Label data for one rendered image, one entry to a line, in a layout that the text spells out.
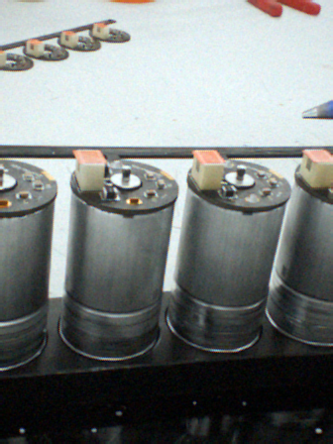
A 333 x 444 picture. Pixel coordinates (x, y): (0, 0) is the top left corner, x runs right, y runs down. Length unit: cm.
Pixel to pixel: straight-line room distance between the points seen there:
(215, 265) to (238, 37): 36
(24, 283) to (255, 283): 6
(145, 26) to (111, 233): 36
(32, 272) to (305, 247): 7
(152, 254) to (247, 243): 2
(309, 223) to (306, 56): 32
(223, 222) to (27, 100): 22
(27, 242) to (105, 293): 2
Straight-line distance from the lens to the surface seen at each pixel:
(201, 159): 19
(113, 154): 20
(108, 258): 18
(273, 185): 19
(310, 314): 21
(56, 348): 20
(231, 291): 20
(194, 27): 54
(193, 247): 19
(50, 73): 43
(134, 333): 19
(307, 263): 20
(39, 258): 18
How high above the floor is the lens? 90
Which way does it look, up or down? 29 degrees down
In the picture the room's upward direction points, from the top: 8 degrees clockwise
